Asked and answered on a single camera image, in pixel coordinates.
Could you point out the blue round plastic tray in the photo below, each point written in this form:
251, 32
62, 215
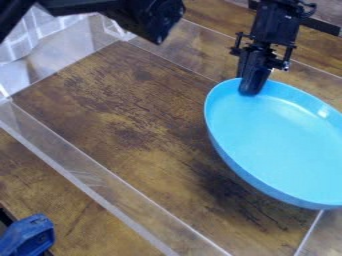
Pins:
280, 139

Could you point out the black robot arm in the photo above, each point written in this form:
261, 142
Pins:
149, 18

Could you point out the grey checkered cloth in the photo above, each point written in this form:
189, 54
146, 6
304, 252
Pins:
34, 27

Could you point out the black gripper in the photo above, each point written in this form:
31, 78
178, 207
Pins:
266, 47

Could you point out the clear acrylic enclosure wall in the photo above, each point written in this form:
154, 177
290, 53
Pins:
105, 146

